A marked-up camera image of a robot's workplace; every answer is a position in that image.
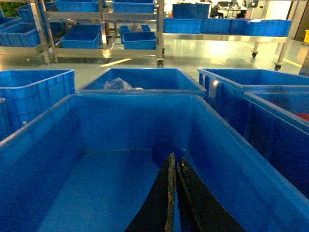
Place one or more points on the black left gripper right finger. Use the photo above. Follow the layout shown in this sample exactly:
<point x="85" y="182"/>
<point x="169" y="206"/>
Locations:
<point x="199" y="210"/>

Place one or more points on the red bubble wrap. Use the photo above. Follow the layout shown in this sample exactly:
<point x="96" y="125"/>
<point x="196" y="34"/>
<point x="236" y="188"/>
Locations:
<point x="304" y="116"/>

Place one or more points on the blue bin rear right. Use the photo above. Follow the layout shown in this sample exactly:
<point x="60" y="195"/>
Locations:
<point x="225" y="89"/>

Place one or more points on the blue bin with red wrap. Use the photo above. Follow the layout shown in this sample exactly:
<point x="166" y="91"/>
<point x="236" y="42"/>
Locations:
<point x="279" y="135"/>

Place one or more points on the background steel cart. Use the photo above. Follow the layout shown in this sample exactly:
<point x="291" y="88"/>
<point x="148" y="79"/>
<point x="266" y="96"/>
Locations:
<point x="256" y="31"/>

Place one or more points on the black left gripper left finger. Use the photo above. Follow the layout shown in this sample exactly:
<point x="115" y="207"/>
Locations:
<point x="157" y="212"/>

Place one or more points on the background steel rack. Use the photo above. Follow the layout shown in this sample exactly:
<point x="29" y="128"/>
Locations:
<point x="85" y="29"/>

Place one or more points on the blue bin far left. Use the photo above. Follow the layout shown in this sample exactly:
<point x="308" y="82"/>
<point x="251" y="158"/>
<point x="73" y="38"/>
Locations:
<point x="25" y="94"/>

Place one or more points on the blue bin with plastic bag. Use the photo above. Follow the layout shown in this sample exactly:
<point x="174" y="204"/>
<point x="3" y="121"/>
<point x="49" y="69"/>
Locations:
<point x="152" y="80"/>

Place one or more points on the blue empty bin front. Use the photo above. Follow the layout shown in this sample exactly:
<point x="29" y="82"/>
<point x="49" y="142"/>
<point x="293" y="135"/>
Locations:
<point x="88" y="163"/>

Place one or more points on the clear plastic bag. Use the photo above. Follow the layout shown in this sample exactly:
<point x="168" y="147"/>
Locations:
<point x="119" y="84"/>

